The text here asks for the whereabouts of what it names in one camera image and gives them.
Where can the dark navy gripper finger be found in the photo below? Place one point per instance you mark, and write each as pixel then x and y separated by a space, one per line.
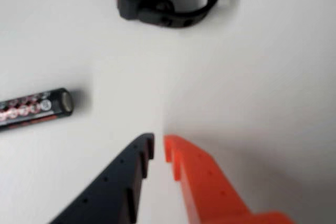
pixel 110 190

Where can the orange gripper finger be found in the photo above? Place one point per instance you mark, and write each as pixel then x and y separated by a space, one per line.
pixel 207 190

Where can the black AAA battery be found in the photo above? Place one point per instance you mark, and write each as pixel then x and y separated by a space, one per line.
pixel 29 111

